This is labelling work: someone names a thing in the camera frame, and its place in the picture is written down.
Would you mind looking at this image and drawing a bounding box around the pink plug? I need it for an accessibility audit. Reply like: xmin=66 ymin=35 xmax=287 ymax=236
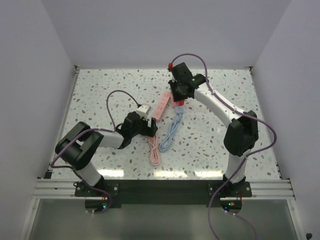
xmin=170 ymin=98 xmax=179 ymax=107

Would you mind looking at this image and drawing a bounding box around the pink power strip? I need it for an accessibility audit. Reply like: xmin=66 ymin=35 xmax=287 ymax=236
xmin=152 ymin=91 xmax=171 ymax=121

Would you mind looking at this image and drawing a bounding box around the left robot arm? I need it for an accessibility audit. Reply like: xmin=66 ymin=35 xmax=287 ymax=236
xmin=51 ymin=111 xmax=158 ymax=196

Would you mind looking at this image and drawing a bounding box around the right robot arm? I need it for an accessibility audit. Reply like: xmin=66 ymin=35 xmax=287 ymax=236
xmin=168 ymin=62 xmax=259 ymax=197

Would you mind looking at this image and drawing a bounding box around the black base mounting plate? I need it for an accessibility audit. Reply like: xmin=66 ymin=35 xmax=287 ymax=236
xmin=73 ymin=179 xmax=253 ymax=211

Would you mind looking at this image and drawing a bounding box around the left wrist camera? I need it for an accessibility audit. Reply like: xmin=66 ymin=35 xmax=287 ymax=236
xmin=136 ymin=104 xmax=151 ymax=120

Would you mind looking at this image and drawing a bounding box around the blue power cord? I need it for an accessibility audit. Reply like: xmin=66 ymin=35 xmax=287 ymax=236
xmin=158 ymin=113 xmax=185 ymax=153

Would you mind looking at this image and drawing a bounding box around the pink power cord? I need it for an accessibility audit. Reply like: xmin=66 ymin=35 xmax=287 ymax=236
xmin=146 ymin=134 xmax=162 ymax=166

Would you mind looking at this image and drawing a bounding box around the aluminium frame rail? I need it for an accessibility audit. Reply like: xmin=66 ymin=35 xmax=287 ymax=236
xmin=32 ymin=179 xmax=295 ymax=200

